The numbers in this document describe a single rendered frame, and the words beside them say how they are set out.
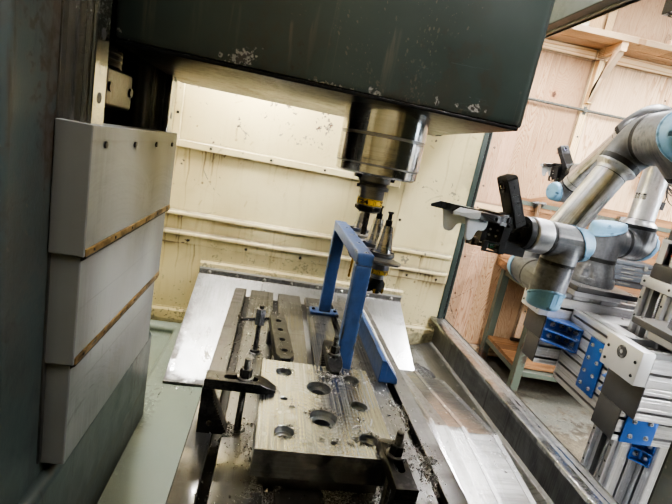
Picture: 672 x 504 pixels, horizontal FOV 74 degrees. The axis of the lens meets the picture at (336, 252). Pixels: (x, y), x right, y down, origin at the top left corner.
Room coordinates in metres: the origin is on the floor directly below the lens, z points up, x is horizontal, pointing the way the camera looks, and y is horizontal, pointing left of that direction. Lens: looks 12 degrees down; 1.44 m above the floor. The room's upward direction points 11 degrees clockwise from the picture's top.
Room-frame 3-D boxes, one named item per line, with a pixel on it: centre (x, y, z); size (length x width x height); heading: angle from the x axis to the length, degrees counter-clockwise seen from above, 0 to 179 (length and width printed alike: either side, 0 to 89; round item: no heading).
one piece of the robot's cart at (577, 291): (1.61, -0.95, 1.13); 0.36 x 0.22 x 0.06; 94
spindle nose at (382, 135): (0.88, -0.05, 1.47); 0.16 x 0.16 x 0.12
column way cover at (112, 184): (0.81, 0.39, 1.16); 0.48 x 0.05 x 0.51; 9
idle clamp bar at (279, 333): (1.08, 0.10, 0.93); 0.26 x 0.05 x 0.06; 14
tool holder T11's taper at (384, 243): (1.10, -0.11, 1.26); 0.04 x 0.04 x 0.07
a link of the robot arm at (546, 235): (0.97, -0.41, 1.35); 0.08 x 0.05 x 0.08; 13
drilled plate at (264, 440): (0.75, -0.03, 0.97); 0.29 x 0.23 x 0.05; 9
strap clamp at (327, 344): (0.93, -0.04, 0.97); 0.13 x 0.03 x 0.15; 9
